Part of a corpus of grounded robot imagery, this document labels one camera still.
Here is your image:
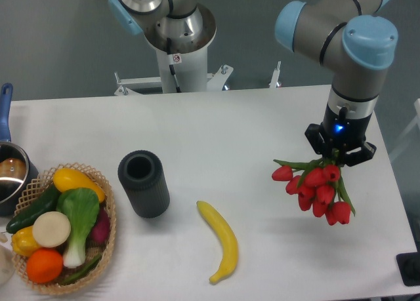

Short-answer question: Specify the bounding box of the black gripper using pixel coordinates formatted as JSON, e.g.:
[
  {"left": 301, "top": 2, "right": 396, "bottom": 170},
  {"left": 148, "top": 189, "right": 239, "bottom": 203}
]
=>
[{"left": 304, "top": 105, "right": 377, "bottom": 167}]

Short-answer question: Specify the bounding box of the red tulip bouquet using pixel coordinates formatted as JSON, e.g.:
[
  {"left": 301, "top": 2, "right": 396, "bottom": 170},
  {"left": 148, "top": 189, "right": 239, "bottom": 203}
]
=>
[{"left": 272, "top": 149, "right": 356, "bottom": 226}]

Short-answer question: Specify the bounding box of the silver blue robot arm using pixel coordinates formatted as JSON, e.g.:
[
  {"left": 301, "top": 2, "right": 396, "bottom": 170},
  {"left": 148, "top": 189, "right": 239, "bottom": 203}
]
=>
[{"left": 274, "top": 0, "right": 398, "bottom": 167}]

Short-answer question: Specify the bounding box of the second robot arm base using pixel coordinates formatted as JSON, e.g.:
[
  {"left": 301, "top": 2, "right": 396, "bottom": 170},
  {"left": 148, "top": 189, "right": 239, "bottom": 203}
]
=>
[{"left": 108, "top": 0, "right": 217, "bottom": 54}]

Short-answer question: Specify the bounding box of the dark grey ribbed vase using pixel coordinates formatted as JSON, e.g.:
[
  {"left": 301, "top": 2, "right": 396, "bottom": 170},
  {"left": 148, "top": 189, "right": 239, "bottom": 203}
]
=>
[{"left": 117, "top": 150, "right": 170, "bottom": 218}]

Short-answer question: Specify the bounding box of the black device at edge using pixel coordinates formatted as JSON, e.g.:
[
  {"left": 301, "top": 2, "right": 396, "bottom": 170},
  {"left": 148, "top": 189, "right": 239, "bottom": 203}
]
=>
[{"left": 396, "top": 252, "right": 420, "bottom": 287}]

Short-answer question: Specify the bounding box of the yellow banana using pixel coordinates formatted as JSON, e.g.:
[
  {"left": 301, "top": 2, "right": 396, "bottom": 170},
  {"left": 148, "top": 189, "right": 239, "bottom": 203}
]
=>
[{"left": 196, "top": 201, "right": 239, "bottom": 285}]

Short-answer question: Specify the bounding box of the purple sweet potato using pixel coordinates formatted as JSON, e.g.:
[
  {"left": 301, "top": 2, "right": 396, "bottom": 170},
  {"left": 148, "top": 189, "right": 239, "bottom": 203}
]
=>
[{"left": 90, "top": 207, "right": 110, "bottom": 244}]

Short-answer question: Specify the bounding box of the green bok choy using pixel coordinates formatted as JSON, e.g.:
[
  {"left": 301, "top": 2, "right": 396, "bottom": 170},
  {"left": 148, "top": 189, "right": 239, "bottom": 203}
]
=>
[{"left": 57, "top": 188, "right": 100, "bottom": 268}]

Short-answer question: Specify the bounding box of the yellow squash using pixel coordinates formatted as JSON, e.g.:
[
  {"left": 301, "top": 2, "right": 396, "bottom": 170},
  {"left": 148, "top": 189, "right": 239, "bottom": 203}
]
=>
[{"left": 52, "top": 168, "right": 106, "bottom": 203}]

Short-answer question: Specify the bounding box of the green chili pepper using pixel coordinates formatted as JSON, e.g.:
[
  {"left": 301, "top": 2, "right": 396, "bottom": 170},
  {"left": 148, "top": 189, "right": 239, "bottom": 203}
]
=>
[{"left": 60, "top": 254, "right": 102, "bottom": 285}]

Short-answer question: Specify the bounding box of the green cucumber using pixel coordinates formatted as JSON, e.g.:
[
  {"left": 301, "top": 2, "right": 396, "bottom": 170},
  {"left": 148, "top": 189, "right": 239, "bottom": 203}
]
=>
[{"left": 6, "top": 184, "right": 61, "bottom": 234}]

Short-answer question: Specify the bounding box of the woven wicker basket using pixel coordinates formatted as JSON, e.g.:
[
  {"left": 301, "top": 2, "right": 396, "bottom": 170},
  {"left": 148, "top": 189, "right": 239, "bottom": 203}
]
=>
[{"left": 12, "top": 163, "right": 116, "bottom": 296}]

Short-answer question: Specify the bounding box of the round beige disc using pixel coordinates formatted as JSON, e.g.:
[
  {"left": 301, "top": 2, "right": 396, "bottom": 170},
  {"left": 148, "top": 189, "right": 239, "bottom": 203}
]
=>
[{"left": 32, "top": 211, "right": 71, "bottom": 248}]

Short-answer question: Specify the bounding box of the orange fruit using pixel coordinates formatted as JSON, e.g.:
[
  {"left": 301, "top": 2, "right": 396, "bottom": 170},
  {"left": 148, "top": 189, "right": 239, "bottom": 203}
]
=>
[{"left": 26, "top": 248, "right": 64, "bottom": 284}]

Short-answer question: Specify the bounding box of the yellow bell pepper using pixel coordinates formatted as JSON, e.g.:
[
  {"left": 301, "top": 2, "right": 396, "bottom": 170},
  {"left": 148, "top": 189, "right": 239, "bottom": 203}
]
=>
[{"left": 11, "top": 226, "right": 41, "bottom": 257}]

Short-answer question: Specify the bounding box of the white object at left edge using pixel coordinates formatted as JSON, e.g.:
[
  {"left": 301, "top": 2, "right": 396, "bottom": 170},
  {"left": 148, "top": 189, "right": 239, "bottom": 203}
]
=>
[{"left": 0, "top": 232, "right": 14, "bottom": 285}]

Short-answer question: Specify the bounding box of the white mounting pedestal frame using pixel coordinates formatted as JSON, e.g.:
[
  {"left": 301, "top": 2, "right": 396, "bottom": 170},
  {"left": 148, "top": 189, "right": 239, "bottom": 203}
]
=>
[{"left": 113, "top": 45, "right": 283, "bottom": 97}]

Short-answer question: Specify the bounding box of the blue handled saucepan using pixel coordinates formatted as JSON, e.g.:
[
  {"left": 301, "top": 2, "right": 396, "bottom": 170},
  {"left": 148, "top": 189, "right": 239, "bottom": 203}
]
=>
[{"left": 1, "top": 83, "right": 38, "bottom": 217}]

